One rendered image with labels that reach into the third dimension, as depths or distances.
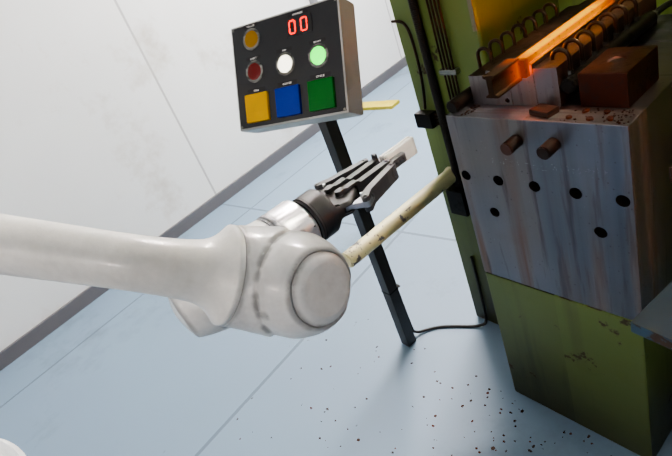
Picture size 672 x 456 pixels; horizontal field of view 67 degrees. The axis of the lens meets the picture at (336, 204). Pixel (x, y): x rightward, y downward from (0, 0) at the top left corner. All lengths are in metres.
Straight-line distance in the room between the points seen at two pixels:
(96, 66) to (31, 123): 0.48
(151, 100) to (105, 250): 2.87
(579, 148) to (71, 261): 0.82
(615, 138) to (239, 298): 0.70
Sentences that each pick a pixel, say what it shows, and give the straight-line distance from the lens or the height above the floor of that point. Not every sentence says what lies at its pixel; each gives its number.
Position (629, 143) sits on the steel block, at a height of 0.88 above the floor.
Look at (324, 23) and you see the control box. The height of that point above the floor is 1.15.
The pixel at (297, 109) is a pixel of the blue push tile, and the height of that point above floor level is 0.99.
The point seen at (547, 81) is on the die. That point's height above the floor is 0.97.
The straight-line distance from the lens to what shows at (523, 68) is 1.05.
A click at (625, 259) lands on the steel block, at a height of 0.63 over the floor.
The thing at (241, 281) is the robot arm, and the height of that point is 1.09.
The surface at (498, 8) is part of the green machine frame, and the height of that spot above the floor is 1.05.
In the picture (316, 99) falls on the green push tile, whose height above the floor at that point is 1.00.
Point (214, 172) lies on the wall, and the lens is 3.57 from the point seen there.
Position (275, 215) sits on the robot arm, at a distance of 0.69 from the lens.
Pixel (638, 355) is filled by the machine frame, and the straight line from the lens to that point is 1.29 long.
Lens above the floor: 1.34
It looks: 27 degrees down
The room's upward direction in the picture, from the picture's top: 22 degrees counter-clockwise
